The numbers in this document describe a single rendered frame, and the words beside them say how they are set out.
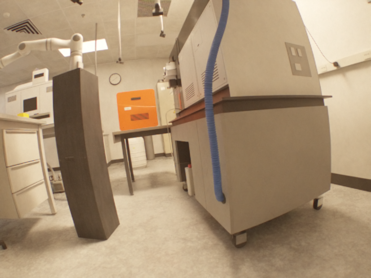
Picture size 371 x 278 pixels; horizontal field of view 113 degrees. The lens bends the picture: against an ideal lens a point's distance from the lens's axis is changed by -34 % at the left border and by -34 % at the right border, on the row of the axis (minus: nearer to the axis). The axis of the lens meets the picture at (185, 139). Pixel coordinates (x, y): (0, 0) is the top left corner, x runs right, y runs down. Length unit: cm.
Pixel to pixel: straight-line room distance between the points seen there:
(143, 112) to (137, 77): 337
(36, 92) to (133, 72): 343
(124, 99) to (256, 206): 169
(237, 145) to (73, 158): 93
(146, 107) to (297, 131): 155
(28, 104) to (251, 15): 243
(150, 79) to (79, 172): 443
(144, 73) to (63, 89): 428
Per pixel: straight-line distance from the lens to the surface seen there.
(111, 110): 523
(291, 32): 127
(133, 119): 206
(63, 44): 153
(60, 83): 131
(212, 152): 75
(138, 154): 363
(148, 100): 209
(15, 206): 151
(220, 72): 90
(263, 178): 91
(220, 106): 81
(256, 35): 104
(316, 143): 118
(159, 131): 204
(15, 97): 273
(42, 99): 248
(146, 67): 547
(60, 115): 127
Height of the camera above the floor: 63
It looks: 3 degrees down
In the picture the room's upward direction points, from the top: 7 degrees counter-clockwise
